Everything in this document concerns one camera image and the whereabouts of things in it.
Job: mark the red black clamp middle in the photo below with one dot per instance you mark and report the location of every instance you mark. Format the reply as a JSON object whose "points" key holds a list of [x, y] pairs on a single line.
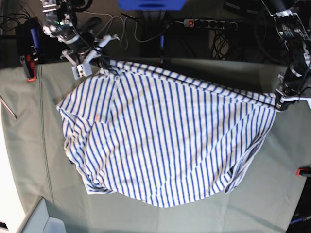
{"points": [[161, 49]]}

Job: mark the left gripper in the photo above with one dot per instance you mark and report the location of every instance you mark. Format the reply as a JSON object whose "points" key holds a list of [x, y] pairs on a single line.
{"points": [[291, 90]]}

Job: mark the red black clamp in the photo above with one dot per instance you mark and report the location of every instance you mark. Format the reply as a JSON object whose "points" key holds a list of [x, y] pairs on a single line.
{"points": [[304, 171], [30, 46], [161, 49]]}

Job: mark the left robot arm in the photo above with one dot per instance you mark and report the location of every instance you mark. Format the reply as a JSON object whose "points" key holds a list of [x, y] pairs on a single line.
{"points": [[292, 20]]}

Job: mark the green table cloth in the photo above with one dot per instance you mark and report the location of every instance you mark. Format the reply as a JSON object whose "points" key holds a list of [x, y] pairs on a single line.
{"points": [[264, 202]]}

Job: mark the white power strip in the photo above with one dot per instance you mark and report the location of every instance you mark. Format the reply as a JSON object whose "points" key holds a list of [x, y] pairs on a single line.
{"points": [[210, 24]]}

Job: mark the blue white striped t-shirt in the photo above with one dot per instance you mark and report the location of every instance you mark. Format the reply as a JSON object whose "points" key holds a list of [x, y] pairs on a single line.
{"points": [[161, 137]]}

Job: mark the white plastic bin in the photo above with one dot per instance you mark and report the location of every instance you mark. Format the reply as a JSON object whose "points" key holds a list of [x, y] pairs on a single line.
{"points": [[38, 220]]}

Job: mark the red black clamp left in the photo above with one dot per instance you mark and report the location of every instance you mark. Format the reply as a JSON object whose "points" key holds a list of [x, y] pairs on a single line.
{"points": [[30, 46]]}

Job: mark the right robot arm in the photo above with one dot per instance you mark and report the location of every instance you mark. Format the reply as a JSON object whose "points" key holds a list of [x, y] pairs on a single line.
{"points": [[61, 22]]}

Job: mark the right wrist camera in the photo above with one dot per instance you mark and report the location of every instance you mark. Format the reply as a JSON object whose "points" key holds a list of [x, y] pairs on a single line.
{"points": [[82, 70]]}

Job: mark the red black clamp right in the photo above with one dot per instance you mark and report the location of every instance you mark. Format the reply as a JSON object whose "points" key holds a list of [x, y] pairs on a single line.
{"points": [[304, 171]]}

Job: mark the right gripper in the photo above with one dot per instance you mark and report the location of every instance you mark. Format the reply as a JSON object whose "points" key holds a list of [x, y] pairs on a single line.
{"points": [[84, 57]]}

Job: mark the metal rod on table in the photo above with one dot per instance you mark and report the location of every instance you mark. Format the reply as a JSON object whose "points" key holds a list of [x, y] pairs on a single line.
{"points": [[8, 108]]}

